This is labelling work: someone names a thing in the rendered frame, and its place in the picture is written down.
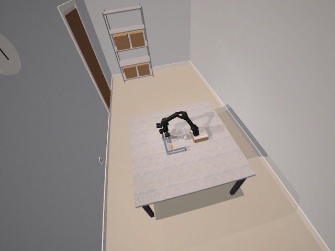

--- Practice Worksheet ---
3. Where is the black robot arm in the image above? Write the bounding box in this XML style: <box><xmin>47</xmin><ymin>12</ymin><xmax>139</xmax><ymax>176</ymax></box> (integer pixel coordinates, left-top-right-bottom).
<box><xmin>157</xmin><ymin>111</ymin><xmax>199</xmax><ymax>136</ymax></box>

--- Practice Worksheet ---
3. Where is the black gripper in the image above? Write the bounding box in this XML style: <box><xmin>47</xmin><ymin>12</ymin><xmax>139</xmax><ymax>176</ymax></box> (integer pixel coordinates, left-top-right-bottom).
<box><xmin>163</xmin><ymin>127</ymin><xmax>170</xmax><ymax>137</ymax></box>

